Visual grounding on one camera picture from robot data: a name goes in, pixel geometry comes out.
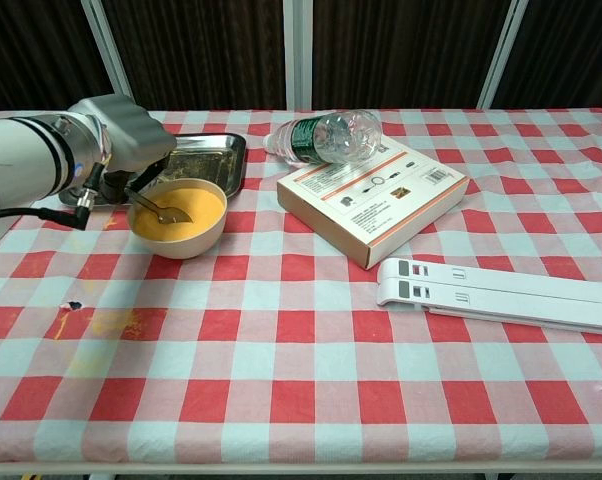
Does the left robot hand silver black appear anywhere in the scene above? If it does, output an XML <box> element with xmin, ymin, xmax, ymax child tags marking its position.
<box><xmin>68</xmin><ymin>93</ymin><xmax>178</xmax><ymax>204</ymax></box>

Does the metal spoon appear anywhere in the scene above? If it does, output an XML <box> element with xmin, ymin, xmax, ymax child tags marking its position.
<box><xmin>124</xmin><ymin>187</ymin><xmax>195</xmax><ymax>225</ymax></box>

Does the yellow round bowl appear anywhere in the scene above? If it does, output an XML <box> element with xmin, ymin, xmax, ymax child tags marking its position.
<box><xmin>126</xmin><ymin>178</ymin><xmax>229</xmax><ymax>260</ymax></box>

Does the rectangular stainless steel tray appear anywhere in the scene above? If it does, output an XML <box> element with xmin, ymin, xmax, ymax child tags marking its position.
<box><xmin>58</xmin><ymin>132</ymin><xmax>248</xmax><ymax>207</ymax></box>

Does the dark brown curtain panel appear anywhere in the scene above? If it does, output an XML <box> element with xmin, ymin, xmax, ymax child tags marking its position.
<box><xmin>493</xmin><ymin>0</ymin><xmax>602</xmax><ymax>110</ymax></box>
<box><xmin>0</xmin><ymin>0</ymin><xmax>110</xmax><ymax>112</ymax></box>
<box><xmin>312</xmin><ymin>0</ymin><xmax>515</xmax><ymax>110</ymax></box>
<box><xmin>103</xmin><ymin>0</ymin><xmax>287</xmax><ymax>111</ymax></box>

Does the clear plastic water bottle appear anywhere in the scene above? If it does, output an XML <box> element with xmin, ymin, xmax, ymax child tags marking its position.
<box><xmin>263</xmin><ymin>109</ymin><xmax>384</xmax><ymax>166</ymax></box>

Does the white orange cardboard product box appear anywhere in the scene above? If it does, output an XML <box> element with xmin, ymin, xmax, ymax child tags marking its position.
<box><xmin>276</xmin><ymin>137</ymin><xmax>471</xmax><ymax>271</ymax></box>

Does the red white checkered tablecloth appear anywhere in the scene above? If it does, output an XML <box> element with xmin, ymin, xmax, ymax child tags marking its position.
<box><xmin>0</xmin><ymin>107</ymin><xmax>602</xmax><ymax>466</ymax></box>

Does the white folded laptop stand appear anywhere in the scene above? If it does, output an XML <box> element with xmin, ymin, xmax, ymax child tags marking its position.
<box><xmin>376</xmin><ymin>257</ymin><xmax>602</xmax><ymax>337</ymax></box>

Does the black arm cable with connector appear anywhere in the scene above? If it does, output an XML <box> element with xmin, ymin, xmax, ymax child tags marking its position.
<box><xmin>0</xmin><ymin>162</ymin><xmax>107</xmax><ymax>231</ymax></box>

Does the white partition frame post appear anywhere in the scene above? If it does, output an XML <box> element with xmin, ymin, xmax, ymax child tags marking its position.
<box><xmin>475</xmin><ymin>0</ymin><xmax>531</xmax><ymax>110</ymax></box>
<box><xmin>79</xmin><ymin>0</ymin><xmax>138</xmax><ymax>111</ymax></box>
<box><xmin>282</xmin><ymin>0</ymin><xmax>315</xmax><ymax>110</ymax></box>

